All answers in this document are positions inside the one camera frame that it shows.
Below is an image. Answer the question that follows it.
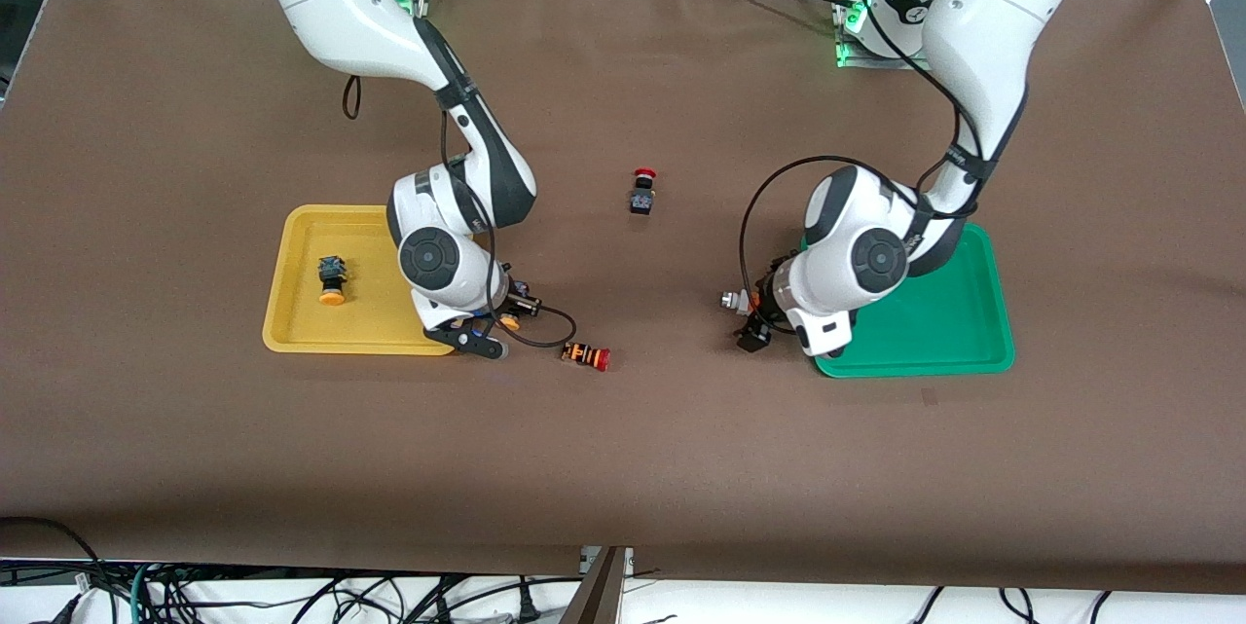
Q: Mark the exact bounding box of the green cable under table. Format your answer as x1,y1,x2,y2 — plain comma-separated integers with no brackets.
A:
128,561,159,624

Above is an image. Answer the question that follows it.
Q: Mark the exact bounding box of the aluminium table frame leg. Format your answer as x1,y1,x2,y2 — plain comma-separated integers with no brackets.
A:
560,546,636,624

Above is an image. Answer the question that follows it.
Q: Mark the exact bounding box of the black cable under table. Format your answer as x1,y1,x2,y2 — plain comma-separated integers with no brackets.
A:
0,515,132,624

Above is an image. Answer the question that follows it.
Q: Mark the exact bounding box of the green plastic tray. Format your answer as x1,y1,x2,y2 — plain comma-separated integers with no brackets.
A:
800,223,1015,379

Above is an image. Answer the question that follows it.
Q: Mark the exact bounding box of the brown table mat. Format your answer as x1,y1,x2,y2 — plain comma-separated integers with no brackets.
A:
0,0,1246,596

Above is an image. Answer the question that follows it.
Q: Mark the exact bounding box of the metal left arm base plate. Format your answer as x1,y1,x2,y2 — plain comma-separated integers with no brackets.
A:
829,0,935,71

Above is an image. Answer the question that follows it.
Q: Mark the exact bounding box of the yellow plastic tray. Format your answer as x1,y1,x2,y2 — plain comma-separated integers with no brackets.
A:
262,204,458,355

